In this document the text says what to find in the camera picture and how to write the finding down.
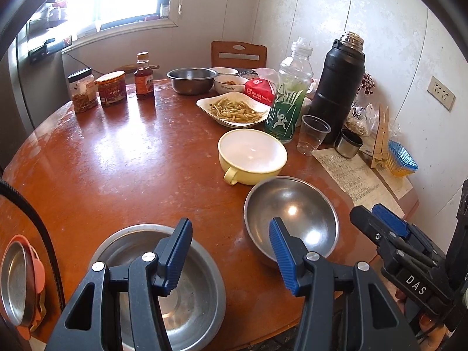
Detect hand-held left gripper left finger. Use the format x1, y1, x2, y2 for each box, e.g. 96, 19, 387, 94
46, 217, 193, 351

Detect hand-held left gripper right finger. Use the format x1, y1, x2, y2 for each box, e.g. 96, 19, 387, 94
269, 217, 414, 351

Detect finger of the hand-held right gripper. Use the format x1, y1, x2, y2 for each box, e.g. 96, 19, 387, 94
372, 204, 447, 263
350, 206, 438, 268

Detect wide-rimmed steel bowl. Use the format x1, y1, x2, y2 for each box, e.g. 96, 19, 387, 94
89, 224, 227, 351

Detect deep steel bowl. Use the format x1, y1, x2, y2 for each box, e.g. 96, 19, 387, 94
244, 176, 339, 268

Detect yellow bowl with handle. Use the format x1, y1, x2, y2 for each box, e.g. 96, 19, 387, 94
218, 129, 288, 186

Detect shallow steel plate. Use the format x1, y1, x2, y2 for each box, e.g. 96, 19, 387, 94
1, 240, 39, 327

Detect person's right hand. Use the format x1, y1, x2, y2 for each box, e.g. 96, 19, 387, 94
395, 290, 452, 351

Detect handwritten paper sheet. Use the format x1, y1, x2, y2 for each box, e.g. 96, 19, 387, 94
314, 147, 406, 220

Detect stack of blue baking cups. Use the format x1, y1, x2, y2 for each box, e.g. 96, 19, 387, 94
387, 140, 419, 176

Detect small steel cup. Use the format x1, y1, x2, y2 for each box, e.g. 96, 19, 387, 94
334, 129, 364, 159

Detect clear bag of nuts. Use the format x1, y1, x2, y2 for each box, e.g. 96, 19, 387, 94
345, 103, 379, 136

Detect clear plastic cup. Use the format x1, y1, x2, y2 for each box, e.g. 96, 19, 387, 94
297, 115, 331, 156

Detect red white dotted ornament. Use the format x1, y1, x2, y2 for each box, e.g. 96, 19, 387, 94
360, 73, 376, 97

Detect clear bottle green label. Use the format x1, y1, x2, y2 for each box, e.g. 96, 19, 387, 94
264, 37, 314, 144

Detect black thermos flask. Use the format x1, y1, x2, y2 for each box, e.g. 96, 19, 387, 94
309, 32, 366, 144

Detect stir-fried sprouts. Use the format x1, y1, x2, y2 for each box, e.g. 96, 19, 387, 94
209, 98, 264, 123

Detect white serving plate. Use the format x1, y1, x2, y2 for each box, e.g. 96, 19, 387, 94
196, 92, 271, 128

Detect red tissue pack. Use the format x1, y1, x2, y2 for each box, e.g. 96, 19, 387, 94
244, 69, 278, 108

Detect small steel bowl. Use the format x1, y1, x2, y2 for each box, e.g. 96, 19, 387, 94
167, 68, 217, 96

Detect brown sauce bottle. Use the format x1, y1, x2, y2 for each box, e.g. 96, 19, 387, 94
134, 52, 156, 100

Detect white printed bowl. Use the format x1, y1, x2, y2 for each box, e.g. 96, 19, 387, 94
214, 75, 249, 95

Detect red-lidded jar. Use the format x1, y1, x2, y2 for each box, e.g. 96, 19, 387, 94
96, 72, 128, 107

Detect black-lidded clear jar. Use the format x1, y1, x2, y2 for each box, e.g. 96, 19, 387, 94
68, 68, 99, 113

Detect plain white bowl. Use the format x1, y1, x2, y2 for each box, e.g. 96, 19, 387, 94
209, 66, 240, 77

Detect wooden chair back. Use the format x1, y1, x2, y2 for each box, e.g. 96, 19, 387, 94
211, 41, 267, 70

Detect grey refrigerator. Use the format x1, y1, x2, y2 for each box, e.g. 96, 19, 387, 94
0, 15, 74, 169

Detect black magnetic rack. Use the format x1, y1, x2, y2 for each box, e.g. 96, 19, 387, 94
28, 37, 56, 63

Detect white wall socket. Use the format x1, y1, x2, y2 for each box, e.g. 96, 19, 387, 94
427, 75, 456, 111

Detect black cable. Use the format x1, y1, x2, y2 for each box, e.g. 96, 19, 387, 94
0, 177, 66, 313

